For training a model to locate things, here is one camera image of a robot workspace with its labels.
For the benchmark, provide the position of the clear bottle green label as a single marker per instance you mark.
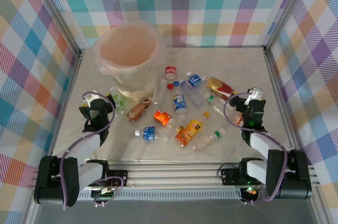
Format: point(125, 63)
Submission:
point(120, 102)
point(204, 142)
point(210, 99)

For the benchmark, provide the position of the checkered cloth backdrop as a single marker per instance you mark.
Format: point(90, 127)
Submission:
point(317, 76)
point(21, 76)
point(185, 2)

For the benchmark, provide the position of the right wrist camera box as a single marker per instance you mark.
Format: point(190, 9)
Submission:
point(254, 94)

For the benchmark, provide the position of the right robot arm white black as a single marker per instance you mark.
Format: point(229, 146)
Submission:
point(260, 142)

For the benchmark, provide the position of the aluminium frame post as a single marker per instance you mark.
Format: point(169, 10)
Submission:
point(52, 10)
point(287, 10)

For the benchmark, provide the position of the blue label water bottle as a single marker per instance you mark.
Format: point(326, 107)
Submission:
point(149, 132)

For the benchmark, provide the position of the red bottle cap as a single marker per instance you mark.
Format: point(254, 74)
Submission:
point(170, 86)

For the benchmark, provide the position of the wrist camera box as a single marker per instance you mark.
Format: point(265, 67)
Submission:
point(89, 97)
point(254, 94)

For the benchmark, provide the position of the blue yellow label bottle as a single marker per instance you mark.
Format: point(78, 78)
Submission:
point(180, 102)

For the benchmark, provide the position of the clear bottle gold cap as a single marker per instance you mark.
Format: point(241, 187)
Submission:
point(180, 128)

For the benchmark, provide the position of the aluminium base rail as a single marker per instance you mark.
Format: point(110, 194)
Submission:
point(171, 176)

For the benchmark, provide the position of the tall clear plastic bottle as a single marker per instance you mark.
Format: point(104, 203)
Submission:
point(159, 93)

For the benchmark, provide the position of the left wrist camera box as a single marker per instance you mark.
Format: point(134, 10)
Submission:
point(89, 97)

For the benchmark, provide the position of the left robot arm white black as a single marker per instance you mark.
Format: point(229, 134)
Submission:
point(87, 142)

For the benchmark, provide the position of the beige plastic bin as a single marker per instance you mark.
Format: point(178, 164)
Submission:
point(137, 86)

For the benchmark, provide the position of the orange juice bottle yellow label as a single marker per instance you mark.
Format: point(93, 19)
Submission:
point(188, 132)

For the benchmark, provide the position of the small bottle orange label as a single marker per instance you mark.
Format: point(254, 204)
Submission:
point(239, 119)

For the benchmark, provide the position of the red gold snack packet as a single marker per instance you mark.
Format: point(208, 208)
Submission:
point(219, 86)

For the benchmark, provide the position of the red label plastic bottle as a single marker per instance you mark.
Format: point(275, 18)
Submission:
point(170, 71)

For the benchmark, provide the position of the brown tea bottle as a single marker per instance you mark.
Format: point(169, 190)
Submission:
point(137, 111)

